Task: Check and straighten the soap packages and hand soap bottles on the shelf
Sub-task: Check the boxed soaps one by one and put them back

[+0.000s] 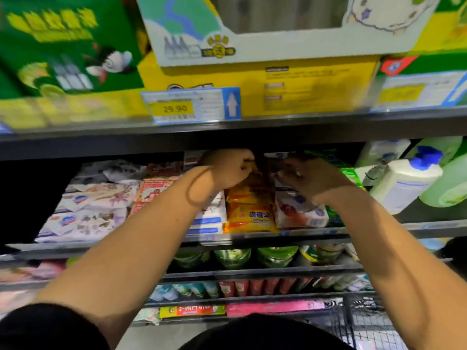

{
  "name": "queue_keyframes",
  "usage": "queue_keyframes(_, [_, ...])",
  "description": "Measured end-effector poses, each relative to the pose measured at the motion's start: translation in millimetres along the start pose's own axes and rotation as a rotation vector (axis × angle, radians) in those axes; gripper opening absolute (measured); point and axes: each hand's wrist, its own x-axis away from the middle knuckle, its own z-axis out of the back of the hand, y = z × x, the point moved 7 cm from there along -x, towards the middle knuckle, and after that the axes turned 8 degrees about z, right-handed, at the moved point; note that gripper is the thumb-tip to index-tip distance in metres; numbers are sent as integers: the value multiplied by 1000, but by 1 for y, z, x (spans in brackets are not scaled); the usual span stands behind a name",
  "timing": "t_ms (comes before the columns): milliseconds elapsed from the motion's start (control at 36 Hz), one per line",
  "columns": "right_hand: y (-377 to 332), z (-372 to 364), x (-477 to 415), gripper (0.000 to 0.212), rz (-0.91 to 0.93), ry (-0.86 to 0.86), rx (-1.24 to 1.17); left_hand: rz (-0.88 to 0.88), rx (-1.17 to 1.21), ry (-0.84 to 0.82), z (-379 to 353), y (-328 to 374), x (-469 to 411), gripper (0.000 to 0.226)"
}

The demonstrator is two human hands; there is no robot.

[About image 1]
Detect person's left hand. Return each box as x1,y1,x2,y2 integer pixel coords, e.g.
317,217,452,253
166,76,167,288
198,148,256,193

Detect person's right hand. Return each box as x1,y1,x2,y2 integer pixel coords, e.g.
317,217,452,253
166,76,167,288
276,157,359,209

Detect stack of green soap boxes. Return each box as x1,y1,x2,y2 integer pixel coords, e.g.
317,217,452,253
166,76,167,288
306,149,363,227

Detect stack of white purple soap boxes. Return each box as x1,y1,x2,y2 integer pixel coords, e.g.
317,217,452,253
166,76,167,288
273,153,331,230

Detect stack of yellow soap boxes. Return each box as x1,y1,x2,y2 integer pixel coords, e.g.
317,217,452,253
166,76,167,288
225,167,280,235

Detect stack of white orange soap boxes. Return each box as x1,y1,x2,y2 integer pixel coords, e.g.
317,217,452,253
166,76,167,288
184,149,229,239

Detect white hand sanitizer bottle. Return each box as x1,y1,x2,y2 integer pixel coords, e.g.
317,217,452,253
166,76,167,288
356,138,411,188
370,145,444,216

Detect stack of pink soap boxes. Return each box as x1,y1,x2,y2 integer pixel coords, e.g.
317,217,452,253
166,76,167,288
130,162,183,216

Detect pale green hand sanitizer bottle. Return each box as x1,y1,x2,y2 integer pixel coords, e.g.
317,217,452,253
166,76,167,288
405,136,464,168

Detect white purple shield soap box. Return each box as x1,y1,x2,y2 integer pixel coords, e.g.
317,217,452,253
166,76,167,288
35,211,77,244

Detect person's right forearm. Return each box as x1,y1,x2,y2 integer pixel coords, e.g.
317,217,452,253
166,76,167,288
324,189,467,350

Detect person's left forearm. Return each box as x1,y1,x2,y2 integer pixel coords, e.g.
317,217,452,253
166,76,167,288
33,167,220,340

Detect white blue price tag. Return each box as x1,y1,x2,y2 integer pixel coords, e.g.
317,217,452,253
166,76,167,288
372,70,467,110
142,87,242,124

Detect flat yellow box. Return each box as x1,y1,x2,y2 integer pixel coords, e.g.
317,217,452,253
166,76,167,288
137,53,380,120

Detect teal packets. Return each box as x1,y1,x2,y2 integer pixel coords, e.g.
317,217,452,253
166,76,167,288
314,273,373,292

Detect row of red tubes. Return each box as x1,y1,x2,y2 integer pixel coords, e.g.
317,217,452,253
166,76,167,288
217,277,315,298

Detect row of blue white tubes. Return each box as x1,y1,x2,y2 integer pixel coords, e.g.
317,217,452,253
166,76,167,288
149,280,220,303

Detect pink flat pack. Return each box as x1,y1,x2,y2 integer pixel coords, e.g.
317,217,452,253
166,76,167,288
226,298,325,318

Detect large yellow box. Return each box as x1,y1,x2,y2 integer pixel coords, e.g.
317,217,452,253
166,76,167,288
135,0,442,68

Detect yellow red flat pack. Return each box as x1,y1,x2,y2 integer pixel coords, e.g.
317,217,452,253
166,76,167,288
159,304,227,319

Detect white floral packet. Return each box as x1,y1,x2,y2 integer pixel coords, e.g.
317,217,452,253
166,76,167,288
135,308,162,324

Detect green box mosquito print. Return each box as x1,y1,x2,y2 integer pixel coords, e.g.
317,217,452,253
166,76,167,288
0,0,150,128

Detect row of pink orange packets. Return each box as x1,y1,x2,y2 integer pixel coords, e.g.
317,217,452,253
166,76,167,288
0,260,67,283

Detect wire basket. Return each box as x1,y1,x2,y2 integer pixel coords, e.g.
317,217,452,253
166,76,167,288
321,291,410,350

